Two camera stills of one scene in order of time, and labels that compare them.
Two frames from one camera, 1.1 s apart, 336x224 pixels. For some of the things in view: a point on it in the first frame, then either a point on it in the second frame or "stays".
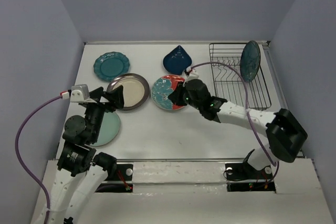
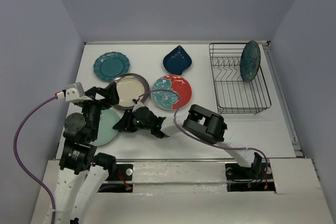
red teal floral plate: (161, 89) stays
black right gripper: (176, 96) to (125, 122)
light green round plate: (109, 130) stays
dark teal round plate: (250, 61) stays
